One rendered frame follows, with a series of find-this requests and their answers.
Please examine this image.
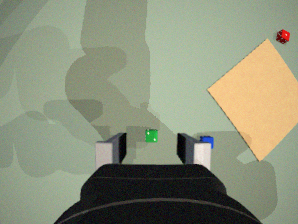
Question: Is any red die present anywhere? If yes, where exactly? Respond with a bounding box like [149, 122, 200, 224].
[276, 29, 290, 44]

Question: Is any orange square mat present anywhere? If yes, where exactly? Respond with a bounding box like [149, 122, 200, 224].
[207, 38, 298, 162]

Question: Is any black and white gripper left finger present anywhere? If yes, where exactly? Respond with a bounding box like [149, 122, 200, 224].
[95, 133, 127, 170]

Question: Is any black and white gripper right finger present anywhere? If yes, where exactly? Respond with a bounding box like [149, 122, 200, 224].
[177, 133, 211, 170]

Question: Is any green die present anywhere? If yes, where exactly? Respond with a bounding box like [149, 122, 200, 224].
[145, 129, 158, 142]

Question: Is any blue die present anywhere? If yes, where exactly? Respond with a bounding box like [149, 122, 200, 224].
[200, 136, 214, 149]

